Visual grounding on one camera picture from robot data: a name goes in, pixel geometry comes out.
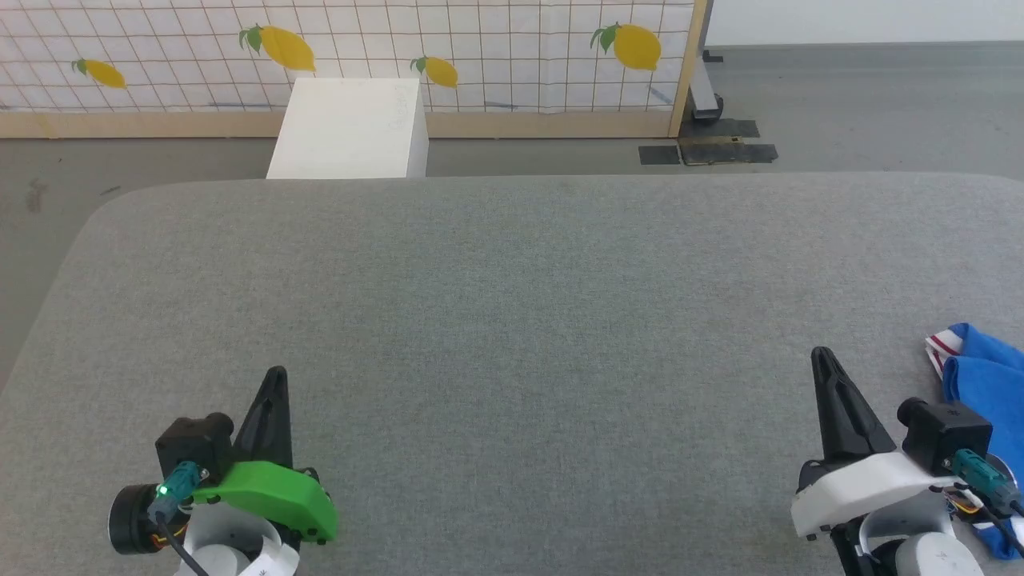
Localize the blue basketball jersey white sleeves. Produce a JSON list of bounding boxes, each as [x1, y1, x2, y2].
[[926, 322, 1024, 561]]

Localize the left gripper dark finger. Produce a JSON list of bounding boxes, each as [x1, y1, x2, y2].
[[234, 368, 278, 470], [268, 366, 295, 470]]

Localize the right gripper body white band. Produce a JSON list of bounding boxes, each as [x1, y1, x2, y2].
[[792, 450, 969, 576]]

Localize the grey metal stand foot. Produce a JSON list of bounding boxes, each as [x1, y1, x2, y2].
[[688, 46, 726, 122]]

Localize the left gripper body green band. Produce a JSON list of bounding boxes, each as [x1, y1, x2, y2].
[[192, 460, 339, 546]]

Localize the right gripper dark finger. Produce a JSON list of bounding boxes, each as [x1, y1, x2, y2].
[[810, 346, 850, 466], [824, 352, 898, 459]]

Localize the black floor tape patches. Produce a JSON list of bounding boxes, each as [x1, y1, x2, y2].
[[638, 120, 779, 167]]

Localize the right arm black cable teal plug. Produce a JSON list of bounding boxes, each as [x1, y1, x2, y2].
[[944, 450, 1024, 561]]

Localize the white rectangular box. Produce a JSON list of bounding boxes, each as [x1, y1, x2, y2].
[[266, 78, 430, 180]]

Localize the lemon print grid partition panel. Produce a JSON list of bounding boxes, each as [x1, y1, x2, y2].
[[0, 0, 712, 139]]

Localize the white paper label tag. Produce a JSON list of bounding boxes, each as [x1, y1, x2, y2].
[[238, 538, 302, 576]]

